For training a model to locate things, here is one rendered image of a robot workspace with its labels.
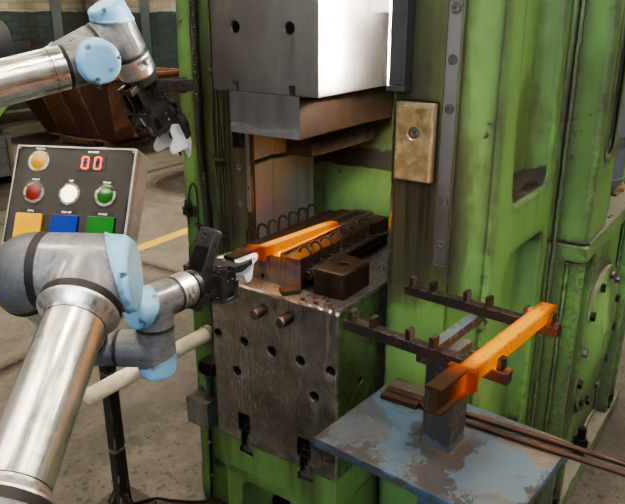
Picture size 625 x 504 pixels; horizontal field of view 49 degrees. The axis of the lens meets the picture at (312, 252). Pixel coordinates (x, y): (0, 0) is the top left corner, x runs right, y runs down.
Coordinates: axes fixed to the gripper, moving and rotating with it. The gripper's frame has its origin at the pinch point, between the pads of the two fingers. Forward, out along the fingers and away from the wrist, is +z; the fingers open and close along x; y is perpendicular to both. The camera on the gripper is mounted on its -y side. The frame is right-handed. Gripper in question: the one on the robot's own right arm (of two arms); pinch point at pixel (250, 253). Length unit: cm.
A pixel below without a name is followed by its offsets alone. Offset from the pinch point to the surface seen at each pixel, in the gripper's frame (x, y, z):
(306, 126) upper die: 7.9, -28.1, 10.8
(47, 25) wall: -804, -45, 519
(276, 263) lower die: 0.5, 5.0, 8.9
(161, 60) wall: -654, 1, 593
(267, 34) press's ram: -0.2, -47.4, 7.9
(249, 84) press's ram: -5.8, -36.6, 8.1
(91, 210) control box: -48.0, -3.9, -5.9
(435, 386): 62, -1, -34
